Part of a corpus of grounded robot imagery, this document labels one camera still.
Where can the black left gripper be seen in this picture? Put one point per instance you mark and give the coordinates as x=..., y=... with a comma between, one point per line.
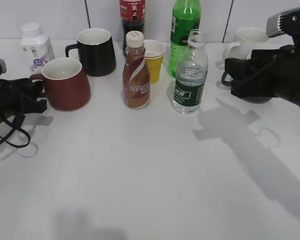
x=11, y=104

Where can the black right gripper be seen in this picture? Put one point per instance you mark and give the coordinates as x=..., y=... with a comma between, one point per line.
x=285, y=83

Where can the clear water bottle green label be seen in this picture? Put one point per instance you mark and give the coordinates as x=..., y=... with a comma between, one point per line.
x=191, y=74

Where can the dark grey round mug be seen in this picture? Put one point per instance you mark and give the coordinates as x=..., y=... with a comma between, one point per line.
x=226, y=81

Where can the white mug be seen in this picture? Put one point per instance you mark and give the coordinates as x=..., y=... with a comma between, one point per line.
x=245, y=40

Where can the white yogurt bottle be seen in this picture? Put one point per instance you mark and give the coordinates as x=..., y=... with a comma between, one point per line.
x=36, y=47

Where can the green soda bottle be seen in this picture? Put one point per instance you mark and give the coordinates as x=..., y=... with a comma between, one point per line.
x=186, y=16

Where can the brown Nescafe coffee bottle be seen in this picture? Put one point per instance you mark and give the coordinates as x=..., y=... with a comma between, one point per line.
x=136, y=80

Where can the cola bottle red label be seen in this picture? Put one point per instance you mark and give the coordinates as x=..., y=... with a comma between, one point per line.
x=133, y=13

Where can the red mug with handle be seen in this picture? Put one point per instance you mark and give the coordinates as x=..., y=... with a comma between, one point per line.
x=65, y=83

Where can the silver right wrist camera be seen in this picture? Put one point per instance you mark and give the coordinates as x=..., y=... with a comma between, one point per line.
x=285, y=22

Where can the black mug with handle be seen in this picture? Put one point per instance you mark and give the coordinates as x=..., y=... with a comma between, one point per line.
x=95, y=51

